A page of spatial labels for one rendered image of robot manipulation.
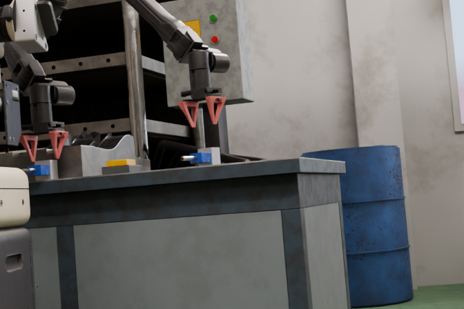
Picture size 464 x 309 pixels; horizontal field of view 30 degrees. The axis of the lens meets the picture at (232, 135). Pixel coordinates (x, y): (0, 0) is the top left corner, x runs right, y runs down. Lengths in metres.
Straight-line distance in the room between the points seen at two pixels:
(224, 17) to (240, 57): 0.16
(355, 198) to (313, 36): 1.49
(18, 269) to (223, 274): 0.66
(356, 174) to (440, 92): 1.25
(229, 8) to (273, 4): 3.06
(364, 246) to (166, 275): 3.03
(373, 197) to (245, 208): 3.06
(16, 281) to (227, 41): 1.68
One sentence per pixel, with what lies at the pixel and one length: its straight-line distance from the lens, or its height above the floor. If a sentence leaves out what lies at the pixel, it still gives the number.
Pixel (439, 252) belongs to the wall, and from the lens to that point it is 6.20.
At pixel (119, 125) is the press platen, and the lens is 3.27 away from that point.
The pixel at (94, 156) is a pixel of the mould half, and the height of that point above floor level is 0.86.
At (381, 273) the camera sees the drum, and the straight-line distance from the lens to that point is 5.28.
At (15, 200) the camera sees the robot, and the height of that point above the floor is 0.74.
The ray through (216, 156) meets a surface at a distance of 2.38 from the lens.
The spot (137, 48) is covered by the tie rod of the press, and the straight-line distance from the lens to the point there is 3.21.
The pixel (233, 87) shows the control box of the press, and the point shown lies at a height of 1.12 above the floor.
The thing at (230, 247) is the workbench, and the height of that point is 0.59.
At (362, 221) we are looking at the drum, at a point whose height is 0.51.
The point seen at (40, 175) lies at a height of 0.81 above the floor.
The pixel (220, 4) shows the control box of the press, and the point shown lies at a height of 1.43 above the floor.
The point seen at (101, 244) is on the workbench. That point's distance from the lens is 2.38.
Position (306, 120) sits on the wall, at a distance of 6.16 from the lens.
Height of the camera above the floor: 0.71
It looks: 4 degrees up
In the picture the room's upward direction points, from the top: 5 degrees counter-clockwise
